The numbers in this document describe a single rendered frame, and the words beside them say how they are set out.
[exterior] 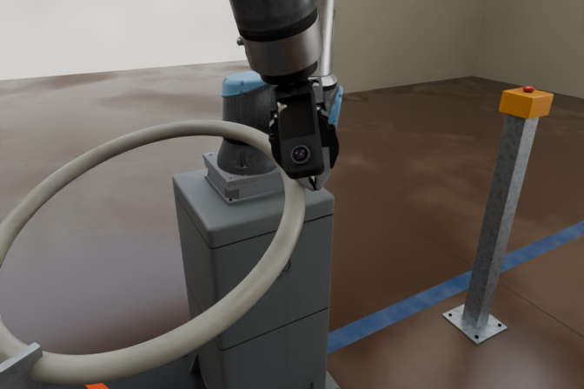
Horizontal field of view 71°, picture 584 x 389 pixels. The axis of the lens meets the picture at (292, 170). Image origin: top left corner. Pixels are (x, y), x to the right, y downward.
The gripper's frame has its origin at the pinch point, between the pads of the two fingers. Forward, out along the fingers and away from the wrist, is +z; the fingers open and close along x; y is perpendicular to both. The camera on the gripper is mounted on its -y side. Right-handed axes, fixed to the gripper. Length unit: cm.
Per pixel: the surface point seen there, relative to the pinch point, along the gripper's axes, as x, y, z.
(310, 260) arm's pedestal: 10, 31, 64
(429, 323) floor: -32, 47, 148
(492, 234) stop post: -59, 61, 105
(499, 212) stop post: -62, 64, 95
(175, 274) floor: 94, 82, 134
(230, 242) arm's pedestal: 28, 25, 42
